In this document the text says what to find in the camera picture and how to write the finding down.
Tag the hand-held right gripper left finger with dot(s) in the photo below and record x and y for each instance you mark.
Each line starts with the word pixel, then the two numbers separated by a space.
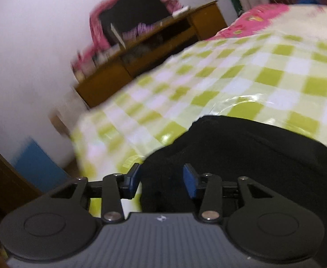
pixel 133 179

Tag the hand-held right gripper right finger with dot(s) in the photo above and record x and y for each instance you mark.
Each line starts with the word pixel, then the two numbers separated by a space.
pixel 190 181

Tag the black pants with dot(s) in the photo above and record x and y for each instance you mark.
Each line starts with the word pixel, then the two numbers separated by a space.
pixel 250 156

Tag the blue board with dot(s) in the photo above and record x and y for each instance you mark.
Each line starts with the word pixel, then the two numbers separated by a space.
pixel 37 164

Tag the wooden desk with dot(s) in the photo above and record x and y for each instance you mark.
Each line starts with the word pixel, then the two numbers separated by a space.
pixel 107 81

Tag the green white checked cloth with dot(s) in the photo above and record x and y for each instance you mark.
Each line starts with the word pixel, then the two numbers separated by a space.
pixel 222 75

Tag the brown wooden door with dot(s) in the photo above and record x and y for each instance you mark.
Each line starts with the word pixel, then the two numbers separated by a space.
pixel 4 178

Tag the television with pink cover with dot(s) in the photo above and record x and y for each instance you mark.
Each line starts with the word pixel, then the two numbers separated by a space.
pixel 135 8

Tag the pink floral bed sheet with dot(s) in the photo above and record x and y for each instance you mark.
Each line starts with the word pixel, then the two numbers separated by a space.
pixel 278 19

